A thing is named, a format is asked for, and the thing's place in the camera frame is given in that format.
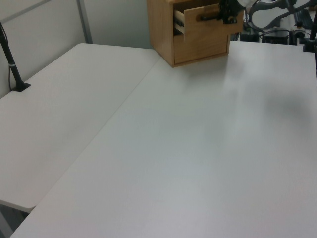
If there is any black equipment box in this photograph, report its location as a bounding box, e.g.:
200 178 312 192
262 29 291 45

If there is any wooden drawer with handle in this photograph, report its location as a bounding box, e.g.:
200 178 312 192
173 4 245 42

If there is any wooden drawer without handle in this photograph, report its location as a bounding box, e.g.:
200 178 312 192
174 35 230 65

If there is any black camera pole with base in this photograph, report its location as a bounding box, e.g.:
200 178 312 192
0 21 32 93

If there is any wooden drawer cabinet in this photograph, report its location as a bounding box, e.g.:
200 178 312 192
147 0 231 68

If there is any black cable on pole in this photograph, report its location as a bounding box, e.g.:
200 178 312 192
0 23 16 91

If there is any black clamped camera pole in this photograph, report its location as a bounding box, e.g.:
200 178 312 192
300 13 317 53

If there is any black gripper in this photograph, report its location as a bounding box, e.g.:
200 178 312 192
217 0 245 25

